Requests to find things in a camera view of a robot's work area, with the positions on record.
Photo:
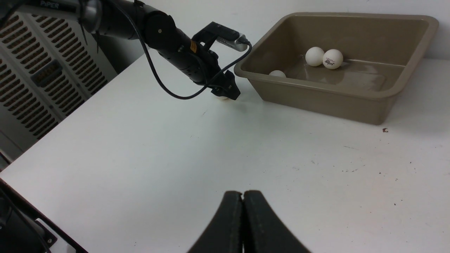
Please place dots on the white ping-pong ball with logo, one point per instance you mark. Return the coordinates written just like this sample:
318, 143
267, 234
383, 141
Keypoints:
332, 59

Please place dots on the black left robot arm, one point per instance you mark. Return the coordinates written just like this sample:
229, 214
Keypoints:
131, 20

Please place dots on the black robot base bottom left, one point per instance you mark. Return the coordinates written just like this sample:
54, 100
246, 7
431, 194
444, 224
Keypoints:
24, 229

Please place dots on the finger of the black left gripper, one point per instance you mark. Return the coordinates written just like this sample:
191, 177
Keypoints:
225, 86

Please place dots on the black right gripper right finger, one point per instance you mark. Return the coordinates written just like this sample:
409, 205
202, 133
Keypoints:
264, 231

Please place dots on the white ping-pong ball lone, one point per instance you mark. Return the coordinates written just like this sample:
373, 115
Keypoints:
314, 56

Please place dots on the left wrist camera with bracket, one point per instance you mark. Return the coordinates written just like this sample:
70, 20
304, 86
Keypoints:
226, 36

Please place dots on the tan plastic storage bin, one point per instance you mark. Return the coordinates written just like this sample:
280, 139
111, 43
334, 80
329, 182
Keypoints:
380, 54

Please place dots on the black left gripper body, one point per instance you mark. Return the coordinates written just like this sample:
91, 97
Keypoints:
190, 57

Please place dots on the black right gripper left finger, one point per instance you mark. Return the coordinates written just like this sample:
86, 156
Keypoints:
223, 233

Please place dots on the grey vented cabinet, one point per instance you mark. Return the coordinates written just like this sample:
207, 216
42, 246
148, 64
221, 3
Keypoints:
48, 69

